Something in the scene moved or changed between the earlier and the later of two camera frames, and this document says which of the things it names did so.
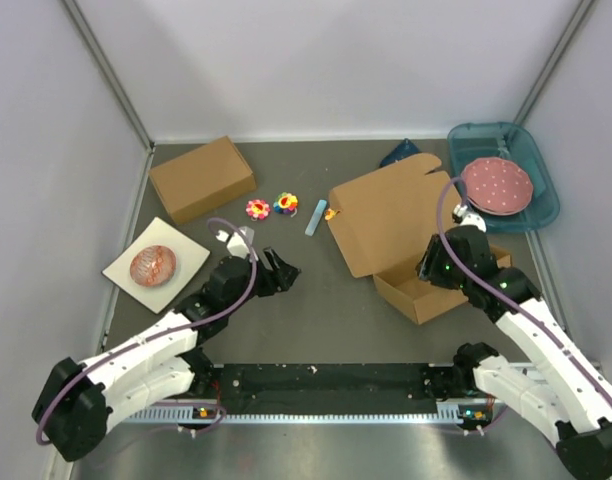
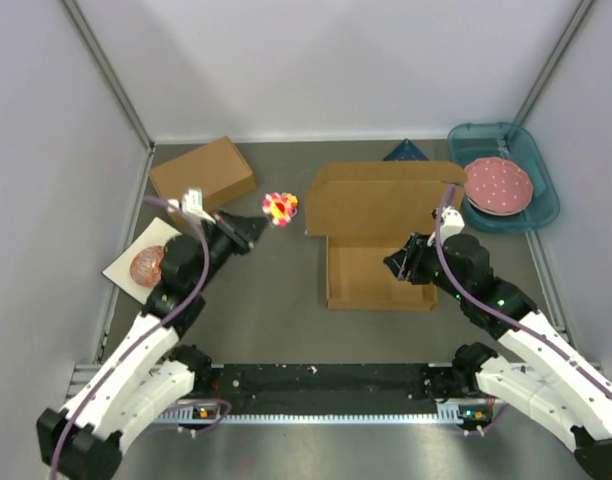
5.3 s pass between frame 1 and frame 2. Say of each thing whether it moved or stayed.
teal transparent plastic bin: stayed
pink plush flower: moved
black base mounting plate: stayed
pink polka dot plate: stayed
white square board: stayed
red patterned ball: stayed
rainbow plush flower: stayed
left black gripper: moved
